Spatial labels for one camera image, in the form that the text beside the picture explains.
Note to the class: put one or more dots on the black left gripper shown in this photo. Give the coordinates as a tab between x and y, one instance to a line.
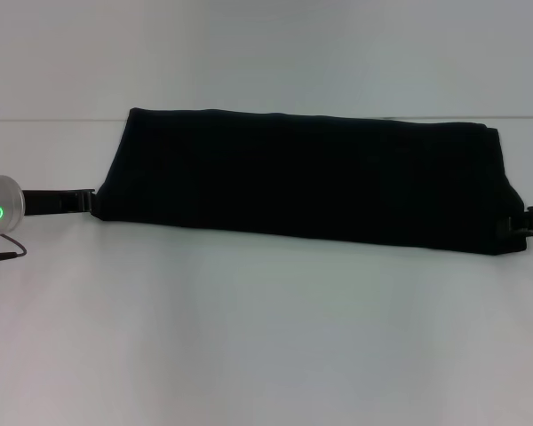
49	202

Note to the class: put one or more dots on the black t-shirt with white print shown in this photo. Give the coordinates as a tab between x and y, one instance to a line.
302	177

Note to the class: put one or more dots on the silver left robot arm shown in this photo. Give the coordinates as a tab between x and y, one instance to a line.
2	204

